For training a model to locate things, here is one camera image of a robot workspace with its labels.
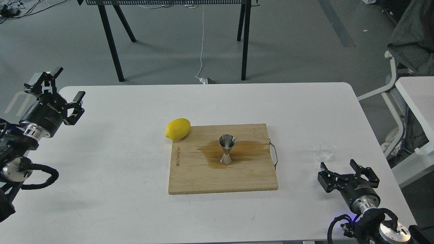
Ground bamboo cutting board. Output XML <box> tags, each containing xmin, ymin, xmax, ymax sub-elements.
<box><xmin>168</xmin><ymin>123</ymin><xmax>278</xmax><ymax>195</ymax></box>

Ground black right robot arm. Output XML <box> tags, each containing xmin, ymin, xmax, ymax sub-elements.
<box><xmin>318</xmin><ymin>160</ymin><xmax>431</xmax><ymax>244</ymax></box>

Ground white office chair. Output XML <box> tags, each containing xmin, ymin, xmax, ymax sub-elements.
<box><xmin>357</xmin><ymin>51</ymin><xmax>434</xmax><ymax>188</ymax></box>

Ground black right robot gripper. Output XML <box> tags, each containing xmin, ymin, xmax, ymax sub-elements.
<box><xmin>317</xmin><ymin>159</ymin><xmax>381</xmax><ymax>215</ymax></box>

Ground black metal frame table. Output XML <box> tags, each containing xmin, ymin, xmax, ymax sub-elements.
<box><xmin>76</xmin><ymin>0</ymin><xmax>259</xmax><ymax>83</ymax></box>

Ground steel double jigger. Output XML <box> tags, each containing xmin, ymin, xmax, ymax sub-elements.
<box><xmin>219</xmin><ymin>134</ymin><xmax>236</xmax><ymax>166</ymax></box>

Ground clear small measuring cup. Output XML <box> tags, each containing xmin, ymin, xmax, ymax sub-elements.
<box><xmin>314</xmin><ymin>142</ymin><xmax>336</xmax><ymax>163</ymax></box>

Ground white cable on floor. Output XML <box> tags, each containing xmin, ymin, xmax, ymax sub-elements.
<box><xmin>195</xmin><ymin>4</ymin><xmax>215</xmax><ymax>84</ymax></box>

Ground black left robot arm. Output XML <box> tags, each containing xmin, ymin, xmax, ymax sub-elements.
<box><xmin>0</xmin><ymin>67</ymin><xmax>85</xmax><ymax>221</ymax></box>

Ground white side table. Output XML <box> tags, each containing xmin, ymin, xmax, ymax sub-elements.
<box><xmin>395</xmin><ymin>76</ymin><xmax>434</xmax><ymax>142</ymax></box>

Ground person in grey clothes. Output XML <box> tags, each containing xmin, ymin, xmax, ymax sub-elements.
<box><xmin>387</xmin><ymin>0</ymin><xmax>434</xmax><ymax>76</ymax></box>

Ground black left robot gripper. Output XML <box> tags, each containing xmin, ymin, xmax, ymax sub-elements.
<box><xmin>20</xmin><ymin>67</ymin><xmax>85</xmax><ymax>138</ymax></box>

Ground black cables on floor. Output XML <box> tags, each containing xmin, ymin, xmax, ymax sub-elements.
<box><xmin>0</xmin><ymin>0</ymin><xmax>68</xmax><ymax>24</ymax></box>

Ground yellow lemon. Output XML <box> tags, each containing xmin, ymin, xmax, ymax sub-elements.
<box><xmin>165</xmin><ymin>118</ymin><xmax>191</xmax><ymax>141</ymax></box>

